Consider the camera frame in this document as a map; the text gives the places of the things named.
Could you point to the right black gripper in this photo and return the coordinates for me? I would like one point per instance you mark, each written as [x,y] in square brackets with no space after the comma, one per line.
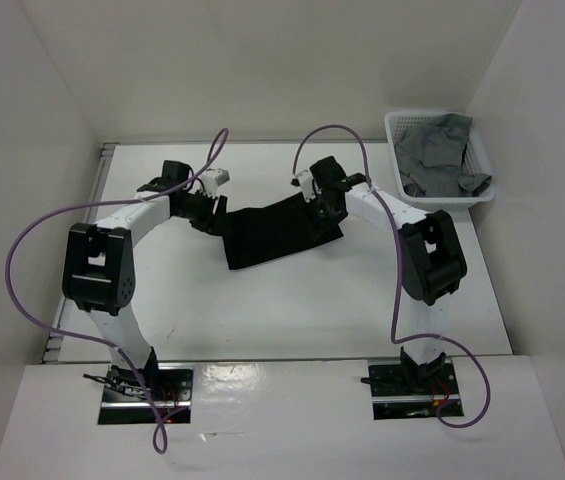
[323,224]

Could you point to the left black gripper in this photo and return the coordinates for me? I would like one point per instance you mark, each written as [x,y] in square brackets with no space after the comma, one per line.
[213,223]

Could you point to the black skirt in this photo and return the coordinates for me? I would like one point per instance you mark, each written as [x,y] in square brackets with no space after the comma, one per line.
[256,235]

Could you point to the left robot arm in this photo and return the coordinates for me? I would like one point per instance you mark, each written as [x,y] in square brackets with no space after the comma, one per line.
[99,269]

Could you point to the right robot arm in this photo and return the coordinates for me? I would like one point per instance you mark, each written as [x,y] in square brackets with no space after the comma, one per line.
[428,251]

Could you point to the grey skirt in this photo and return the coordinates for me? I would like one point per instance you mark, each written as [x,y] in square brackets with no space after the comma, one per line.
[431,157]

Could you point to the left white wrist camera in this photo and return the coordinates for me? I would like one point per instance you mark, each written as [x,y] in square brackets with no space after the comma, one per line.
[212,179]

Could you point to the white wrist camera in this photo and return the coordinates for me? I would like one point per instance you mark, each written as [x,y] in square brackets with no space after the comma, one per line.
[305,181]
[212,179]

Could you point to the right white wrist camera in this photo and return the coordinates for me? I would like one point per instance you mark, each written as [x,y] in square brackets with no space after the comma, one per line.
[305,181]

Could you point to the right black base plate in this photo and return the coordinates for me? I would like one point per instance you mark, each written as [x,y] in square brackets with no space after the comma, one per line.
[393,398]

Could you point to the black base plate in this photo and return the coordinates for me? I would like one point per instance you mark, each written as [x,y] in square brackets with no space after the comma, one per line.
[393,398]
[124,403]

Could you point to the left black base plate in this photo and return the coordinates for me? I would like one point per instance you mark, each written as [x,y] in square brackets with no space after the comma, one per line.
[124,403]

